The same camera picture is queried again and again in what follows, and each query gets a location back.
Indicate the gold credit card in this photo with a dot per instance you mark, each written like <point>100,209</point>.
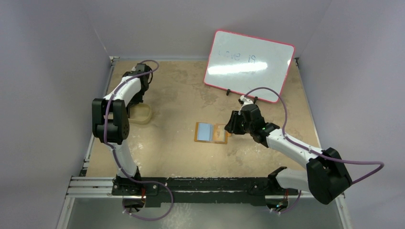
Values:
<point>219,133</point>

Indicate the beige oval tray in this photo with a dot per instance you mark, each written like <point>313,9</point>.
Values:
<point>140,114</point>

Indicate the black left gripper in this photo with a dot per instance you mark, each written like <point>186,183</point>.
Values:
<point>136,100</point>

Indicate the orange leather card holder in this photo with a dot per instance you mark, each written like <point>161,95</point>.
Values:
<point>204,133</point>

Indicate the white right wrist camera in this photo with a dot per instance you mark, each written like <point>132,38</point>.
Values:
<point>243,100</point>

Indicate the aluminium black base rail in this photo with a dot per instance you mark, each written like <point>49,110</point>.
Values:
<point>154,191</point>

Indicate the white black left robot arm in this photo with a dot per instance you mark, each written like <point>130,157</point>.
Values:
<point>110,124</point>

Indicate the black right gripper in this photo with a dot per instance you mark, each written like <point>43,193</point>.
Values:
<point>237,121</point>

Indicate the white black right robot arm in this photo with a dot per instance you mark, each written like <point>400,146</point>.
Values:
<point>324,175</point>

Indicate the pink framed whiteboard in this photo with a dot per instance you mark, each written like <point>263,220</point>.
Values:
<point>246,64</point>

